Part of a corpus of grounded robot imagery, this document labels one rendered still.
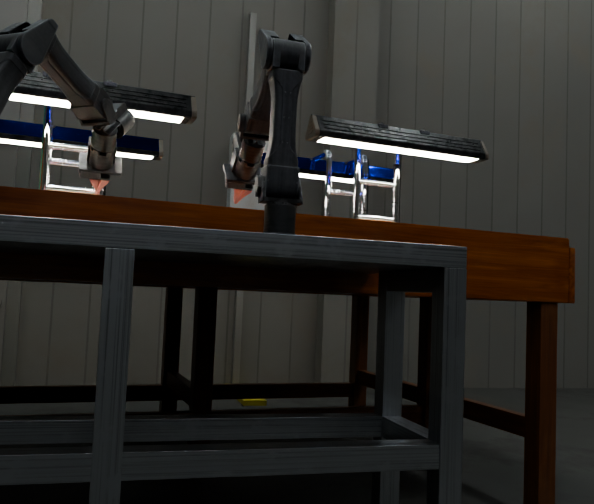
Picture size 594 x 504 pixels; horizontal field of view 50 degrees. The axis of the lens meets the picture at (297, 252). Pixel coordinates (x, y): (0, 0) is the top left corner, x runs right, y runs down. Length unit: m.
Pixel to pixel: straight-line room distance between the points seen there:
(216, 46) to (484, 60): 1.88
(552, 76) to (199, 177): 2.67
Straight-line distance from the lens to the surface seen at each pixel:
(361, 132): 1.96
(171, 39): 4.10
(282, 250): 1.04
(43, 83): 1.78
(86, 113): 1.56
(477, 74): 4.73
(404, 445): 1.15
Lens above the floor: 0.57
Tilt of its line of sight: 4 degrees up
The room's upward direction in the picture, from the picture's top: 2 degrees clockwise
